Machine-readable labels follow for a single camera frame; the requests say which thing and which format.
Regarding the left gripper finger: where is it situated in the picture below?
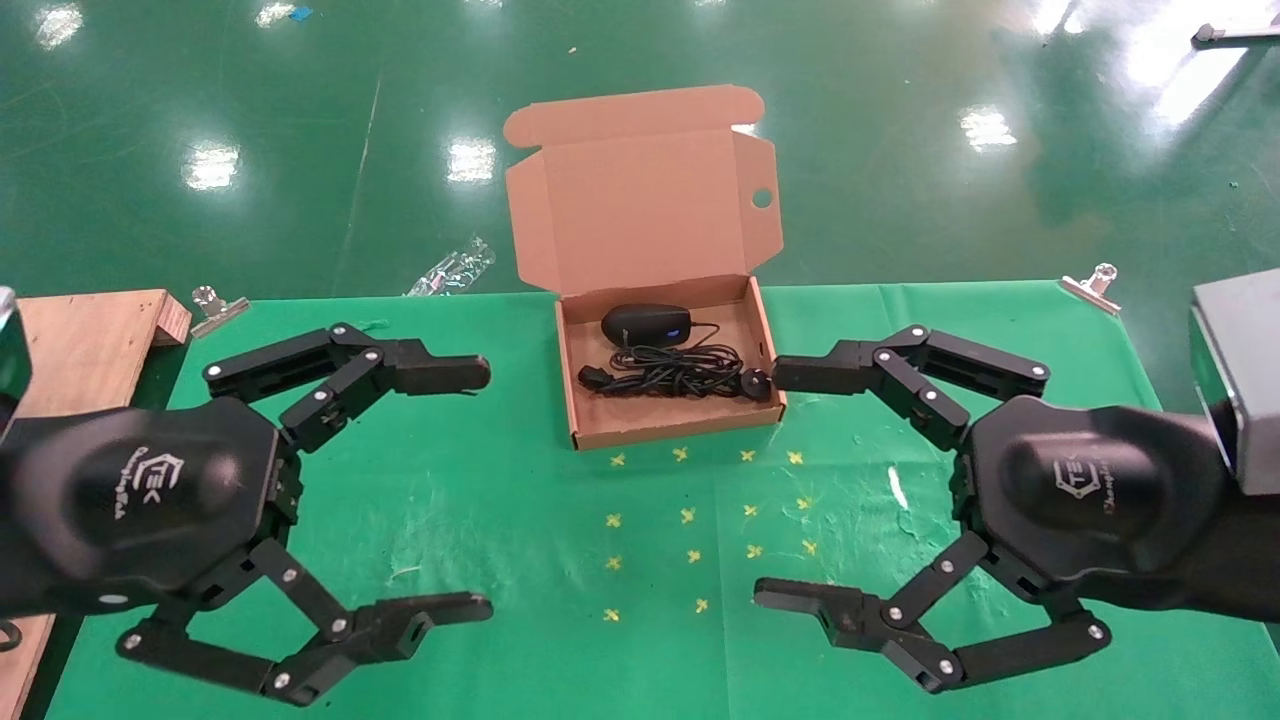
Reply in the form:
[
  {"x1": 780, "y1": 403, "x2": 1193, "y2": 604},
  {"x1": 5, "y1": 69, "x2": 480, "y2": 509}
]
[{"x1": 203, "y1": 322, "x2": 492, "y2": 454}]

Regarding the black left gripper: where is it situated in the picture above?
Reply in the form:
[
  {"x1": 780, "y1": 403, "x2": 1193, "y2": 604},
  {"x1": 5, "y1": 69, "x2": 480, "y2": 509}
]
[{"x1": 0, "y1": 396, "x2": 495, "y2": 708}]

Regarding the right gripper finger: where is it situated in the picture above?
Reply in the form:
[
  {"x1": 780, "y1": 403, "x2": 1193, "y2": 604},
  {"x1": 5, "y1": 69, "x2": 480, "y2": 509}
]
[{"x1": 771, "y1": 322, "x2": 1051, "y2": 450}]

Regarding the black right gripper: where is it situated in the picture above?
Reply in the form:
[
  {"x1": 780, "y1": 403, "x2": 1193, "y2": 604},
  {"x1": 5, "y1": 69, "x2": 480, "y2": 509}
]
[{"x1": 752, "y1": 394, "x2": 1280, "y2": 693}]

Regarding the black power cable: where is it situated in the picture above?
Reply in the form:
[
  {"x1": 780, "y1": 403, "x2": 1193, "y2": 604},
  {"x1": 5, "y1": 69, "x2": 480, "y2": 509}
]
[{"x1": 576, "y1": 346, "x2": 774, "y2": 402}]

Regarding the black wired computer mouse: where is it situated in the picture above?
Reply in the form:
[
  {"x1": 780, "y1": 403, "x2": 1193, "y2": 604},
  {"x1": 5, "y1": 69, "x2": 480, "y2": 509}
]
[{"x1": 600, "y1": 303, "x2": 746, "y2": 373}]

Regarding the open brown cardboard box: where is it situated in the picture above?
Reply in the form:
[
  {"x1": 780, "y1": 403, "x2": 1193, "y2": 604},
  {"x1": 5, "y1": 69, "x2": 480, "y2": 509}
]
[{"x1": 502, "y1": 84, "x2": 788, "y2": 451}]

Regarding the clear crumpled plastic wrapper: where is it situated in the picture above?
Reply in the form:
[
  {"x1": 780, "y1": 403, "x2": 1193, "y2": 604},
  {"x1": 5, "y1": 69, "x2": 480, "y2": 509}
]
[{"x1": 404, "y1": 237, "x2": 497, "y2": 299}]

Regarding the silver metal binder clip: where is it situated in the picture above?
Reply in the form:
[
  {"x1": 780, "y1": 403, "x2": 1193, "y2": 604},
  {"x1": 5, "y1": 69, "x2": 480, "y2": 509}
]
[
  {"x1": 189, "y1": 286, "x2": 250, "y2": 339},
  {"x1": 1058, "y1": 262, "x2": 1122, "y2": 317}
]

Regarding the green table cloth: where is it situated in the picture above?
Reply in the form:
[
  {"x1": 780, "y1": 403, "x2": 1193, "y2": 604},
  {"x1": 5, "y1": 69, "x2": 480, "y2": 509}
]
[{"x1": 45, "y1": 280, "x2": 1280, "y2": 720}]

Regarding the brown wooden board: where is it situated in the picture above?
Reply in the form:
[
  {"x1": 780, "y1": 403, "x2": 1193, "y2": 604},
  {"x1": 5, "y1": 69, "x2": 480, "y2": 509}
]
[{"x1": 0, "y1": 290, "x2": 192, "y2": 720}]

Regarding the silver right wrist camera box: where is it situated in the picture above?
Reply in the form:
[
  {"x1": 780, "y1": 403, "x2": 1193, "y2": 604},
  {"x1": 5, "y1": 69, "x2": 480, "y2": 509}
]
[{"x1": 1188, "y1": 266, "x2": 1280, "y2": 497}]

